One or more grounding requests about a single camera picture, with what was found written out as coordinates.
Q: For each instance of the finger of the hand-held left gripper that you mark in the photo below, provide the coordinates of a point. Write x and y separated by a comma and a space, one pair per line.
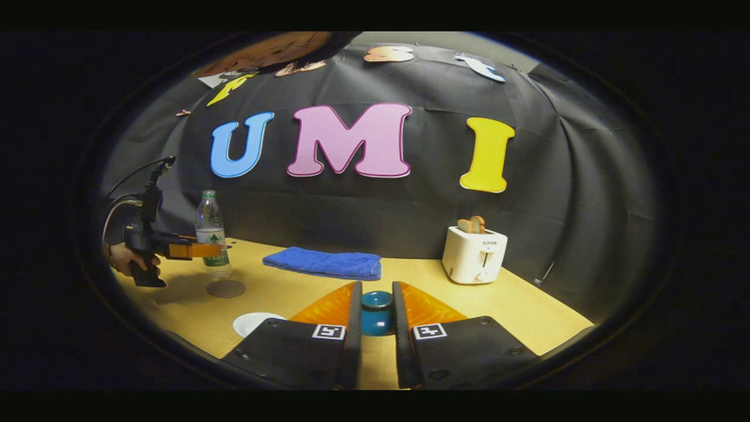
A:
196, 251

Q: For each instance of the white toaster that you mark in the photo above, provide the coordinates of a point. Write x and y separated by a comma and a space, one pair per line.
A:
471, 258

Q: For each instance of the blue towel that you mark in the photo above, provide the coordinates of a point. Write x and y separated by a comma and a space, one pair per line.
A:
322, 264

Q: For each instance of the white teacup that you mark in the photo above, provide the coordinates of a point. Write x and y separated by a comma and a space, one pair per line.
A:
255, 323

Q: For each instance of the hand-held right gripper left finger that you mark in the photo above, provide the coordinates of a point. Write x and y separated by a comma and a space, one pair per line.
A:
354, 351

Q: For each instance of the black backdrop cloth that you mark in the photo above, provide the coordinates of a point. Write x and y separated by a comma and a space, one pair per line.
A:
410, 223

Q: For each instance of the clear plastic water bottle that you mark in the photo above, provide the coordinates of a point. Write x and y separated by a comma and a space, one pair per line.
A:
212, 234

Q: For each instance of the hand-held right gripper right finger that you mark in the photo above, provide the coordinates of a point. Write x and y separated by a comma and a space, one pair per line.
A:
400, 351

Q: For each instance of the toasted bread slice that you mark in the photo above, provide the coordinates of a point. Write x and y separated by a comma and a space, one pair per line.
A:
479, 223
464, 225

